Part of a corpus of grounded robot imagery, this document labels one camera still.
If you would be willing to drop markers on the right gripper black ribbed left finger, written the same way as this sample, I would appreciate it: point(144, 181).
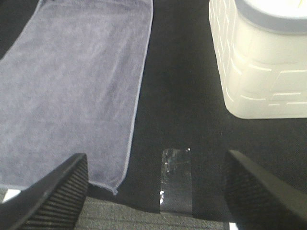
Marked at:
point(52, 203)

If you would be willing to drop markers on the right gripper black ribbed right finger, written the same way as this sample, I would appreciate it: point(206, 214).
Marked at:
point(258, 200)

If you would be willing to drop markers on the grey-blue towel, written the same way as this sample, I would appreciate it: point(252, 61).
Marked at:
point(69, 84)

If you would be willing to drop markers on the clear tape strip right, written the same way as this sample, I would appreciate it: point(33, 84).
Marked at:
point(176, 182)

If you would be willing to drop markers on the black table cloth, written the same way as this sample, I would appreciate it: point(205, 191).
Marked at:
point(182, 105)

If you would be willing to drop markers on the white storage box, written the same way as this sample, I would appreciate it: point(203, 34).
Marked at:
point(261, 54)

